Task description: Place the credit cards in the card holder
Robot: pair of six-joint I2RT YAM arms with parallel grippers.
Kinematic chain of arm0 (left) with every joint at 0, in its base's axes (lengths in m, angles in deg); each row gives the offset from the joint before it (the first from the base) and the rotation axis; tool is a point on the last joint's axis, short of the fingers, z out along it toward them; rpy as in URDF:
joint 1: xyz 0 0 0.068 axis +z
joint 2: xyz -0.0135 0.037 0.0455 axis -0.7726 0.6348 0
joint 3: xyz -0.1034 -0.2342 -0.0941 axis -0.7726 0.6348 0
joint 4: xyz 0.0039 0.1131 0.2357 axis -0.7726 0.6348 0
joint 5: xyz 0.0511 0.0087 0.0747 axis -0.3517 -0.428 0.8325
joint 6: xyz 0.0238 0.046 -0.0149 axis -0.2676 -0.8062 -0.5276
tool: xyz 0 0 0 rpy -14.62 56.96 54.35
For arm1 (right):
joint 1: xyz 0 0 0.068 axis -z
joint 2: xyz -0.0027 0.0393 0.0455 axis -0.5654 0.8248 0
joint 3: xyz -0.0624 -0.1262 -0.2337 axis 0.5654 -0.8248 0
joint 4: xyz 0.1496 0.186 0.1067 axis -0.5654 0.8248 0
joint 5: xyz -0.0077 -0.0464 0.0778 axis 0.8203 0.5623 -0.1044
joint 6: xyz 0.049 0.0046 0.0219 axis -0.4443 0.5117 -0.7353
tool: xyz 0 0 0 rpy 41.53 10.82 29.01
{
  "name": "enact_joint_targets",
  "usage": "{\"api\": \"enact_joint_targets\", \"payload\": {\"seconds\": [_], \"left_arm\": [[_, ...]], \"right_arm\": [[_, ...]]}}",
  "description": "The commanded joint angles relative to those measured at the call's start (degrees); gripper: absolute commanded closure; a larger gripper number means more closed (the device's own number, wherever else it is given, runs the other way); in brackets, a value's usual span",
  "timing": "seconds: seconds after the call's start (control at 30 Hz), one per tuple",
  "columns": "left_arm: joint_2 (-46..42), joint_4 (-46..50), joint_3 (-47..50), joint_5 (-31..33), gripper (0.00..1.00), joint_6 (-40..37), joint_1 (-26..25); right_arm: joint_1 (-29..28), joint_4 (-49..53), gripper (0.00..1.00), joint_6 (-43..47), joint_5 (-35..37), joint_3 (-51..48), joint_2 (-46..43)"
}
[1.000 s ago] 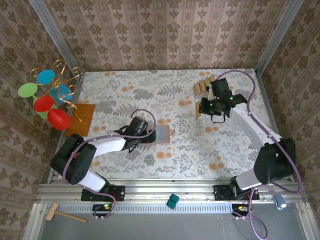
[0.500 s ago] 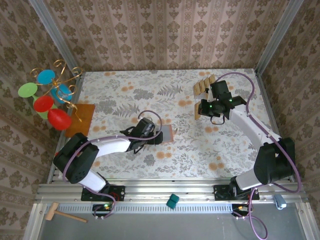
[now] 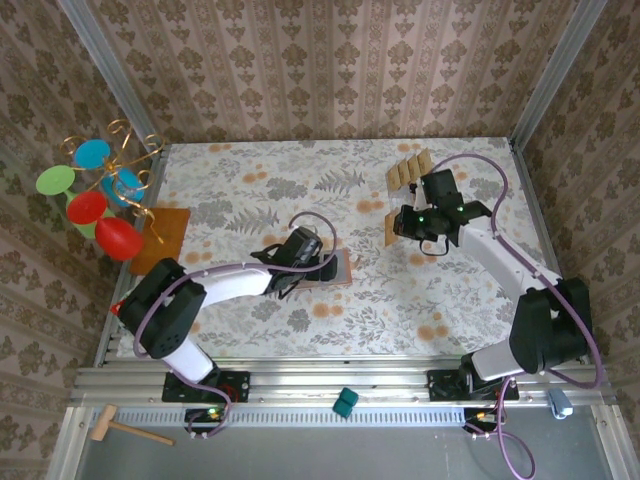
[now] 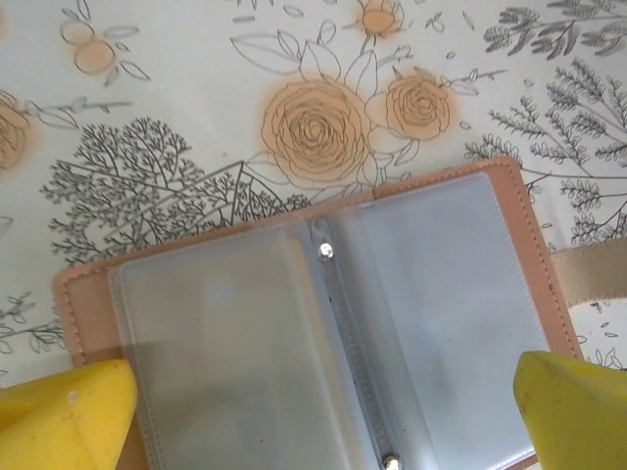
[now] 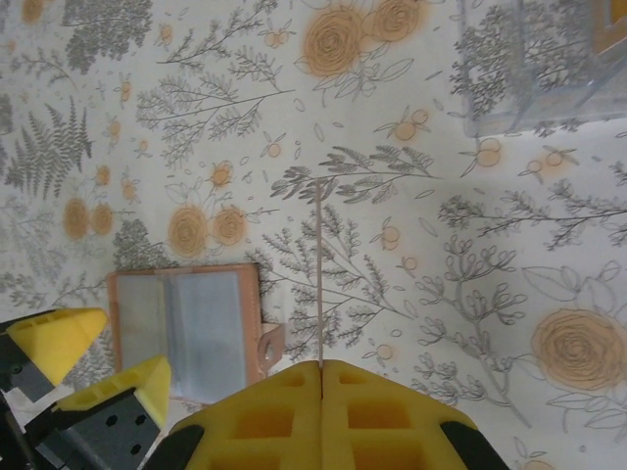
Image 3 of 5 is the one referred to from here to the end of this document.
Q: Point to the single wooden block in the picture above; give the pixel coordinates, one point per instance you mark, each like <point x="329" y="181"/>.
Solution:
<point x="390" y="232"/>

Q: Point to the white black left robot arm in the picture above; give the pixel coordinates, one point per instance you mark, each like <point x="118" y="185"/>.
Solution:
<point x="235" y="287"/>

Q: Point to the floral tablecloth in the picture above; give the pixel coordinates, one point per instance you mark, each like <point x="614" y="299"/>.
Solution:
<point x="350" y="330"/>

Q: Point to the teal small box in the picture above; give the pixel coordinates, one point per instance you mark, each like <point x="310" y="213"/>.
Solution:
<point x="346" y="402"/>

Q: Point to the orange wooden rack base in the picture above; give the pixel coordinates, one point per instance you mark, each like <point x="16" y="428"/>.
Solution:
<point x="170" y="225"/>

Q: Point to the grey metal panel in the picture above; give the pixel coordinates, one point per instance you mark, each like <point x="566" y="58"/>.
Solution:
<point x="325" y="455"/>

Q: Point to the red plastic wine glass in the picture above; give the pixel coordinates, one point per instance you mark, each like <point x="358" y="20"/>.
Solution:
<point x="117" y="240"/>

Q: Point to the white blue clip device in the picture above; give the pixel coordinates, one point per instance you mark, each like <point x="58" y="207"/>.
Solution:
<point x="560" y="404"/>

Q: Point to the blue plastic wine glass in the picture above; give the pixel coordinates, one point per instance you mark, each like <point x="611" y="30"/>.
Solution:
<point x="92" y="154"/>

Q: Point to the small wooden mallet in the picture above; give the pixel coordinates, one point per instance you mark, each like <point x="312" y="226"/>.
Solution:
<point x="103" y="422"/>

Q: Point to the green plastic wine glass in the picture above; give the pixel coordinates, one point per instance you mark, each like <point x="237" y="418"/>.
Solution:
<point x="55" y="180"/>

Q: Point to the wide aluminium base rail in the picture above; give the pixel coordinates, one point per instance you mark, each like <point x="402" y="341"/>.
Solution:
<point x="325" y="380"/>

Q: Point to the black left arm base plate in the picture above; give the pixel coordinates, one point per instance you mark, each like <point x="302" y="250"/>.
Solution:
<point x="240" y="385"/>

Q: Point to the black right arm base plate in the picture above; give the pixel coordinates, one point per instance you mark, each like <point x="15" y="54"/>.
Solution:
<point x="440" y="395"/>

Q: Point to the aluminium frame post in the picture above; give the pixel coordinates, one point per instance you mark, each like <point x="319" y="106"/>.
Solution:
<point x="106" y="65"/>
<point x="559" y="65"/>

